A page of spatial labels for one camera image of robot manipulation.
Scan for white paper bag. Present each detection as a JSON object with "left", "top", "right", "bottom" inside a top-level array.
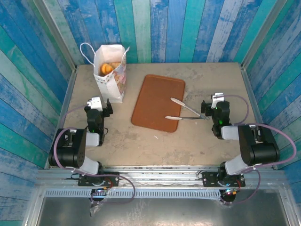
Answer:
[{"left": 79, "top": 43, "right": 130, "bottom": 104}]

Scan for metal tongs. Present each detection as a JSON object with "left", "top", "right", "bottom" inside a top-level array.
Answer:
[{"left": 165, "top": 97, "right": 210, "bottom": 121}]

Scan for golden fake croissant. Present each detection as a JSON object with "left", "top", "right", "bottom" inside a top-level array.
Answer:
[{"left": 100, "top": 63, "right": 114, "bottom": 77}]

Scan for brown plastic tray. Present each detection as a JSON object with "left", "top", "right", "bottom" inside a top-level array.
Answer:
[{"left": 131, "top": 74, "right": 186, "bottom": 133}]

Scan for clear plastic scrap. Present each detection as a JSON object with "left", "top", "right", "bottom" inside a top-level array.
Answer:
[{"left": 89, "top": 204, "right": 101, "bottom": 217}]

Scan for grey metal plate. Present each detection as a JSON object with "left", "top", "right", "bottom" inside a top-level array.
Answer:
[{"left": 37, "top": 196, "right": 291, "bottom": 226}]

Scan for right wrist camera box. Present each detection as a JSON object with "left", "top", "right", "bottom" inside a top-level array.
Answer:
[{"left": 211, "top": 92, "right": 225, "bottom": 109}]

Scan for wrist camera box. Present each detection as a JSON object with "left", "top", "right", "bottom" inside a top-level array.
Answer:
[
  {"left": 211, "top": 92, "right": 225, "bottom": 109},
  {"left": 87, "top": 96, "right": 103, "bottom": 112}
]

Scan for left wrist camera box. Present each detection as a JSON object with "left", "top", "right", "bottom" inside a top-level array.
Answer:
[{"left": 87, "top": 96, "right": 103, "bottom": 112}]

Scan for aluminium table side rail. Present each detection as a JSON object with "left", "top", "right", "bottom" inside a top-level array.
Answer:
[
  {"left": 44, "top": 69, "right": 79, "bottom": 170},
  {"left": 239, "top": 63, "right": 278, "bottom": 170}
]

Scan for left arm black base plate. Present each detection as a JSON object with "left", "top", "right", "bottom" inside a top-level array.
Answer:
[{"left": 78, "top": 171, "right": 120, "bottom": 187}]

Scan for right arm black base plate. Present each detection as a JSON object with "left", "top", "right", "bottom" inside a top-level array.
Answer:
[{"left": 202, "top": 171, "right": 246, "bottom": 188}]

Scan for aluminium mounting rail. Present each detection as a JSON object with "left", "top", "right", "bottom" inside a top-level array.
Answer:
[{"left": 35, "top": 165, "right": 287, "bottom": 190}]

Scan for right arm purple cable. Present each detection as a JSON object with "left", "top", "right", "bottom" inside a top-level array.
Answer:
[{"left": 220, "top": 94, "right": 297, "bottom": 206}]

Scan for aluminium corner post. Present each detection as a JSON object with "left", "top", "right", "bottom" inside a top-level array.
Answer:
[
  {"left": 32, "top": 0, "right": 78, "bottom": 73},
  {"left": 240, "top": 0, "right": 288, "bottom": 70}
]

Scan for grey slotted cable duct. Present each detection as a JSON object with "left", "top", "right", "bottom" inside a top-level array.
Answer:
[{"left": 44, "top": 189, "right": 223, "bottom": 199}]

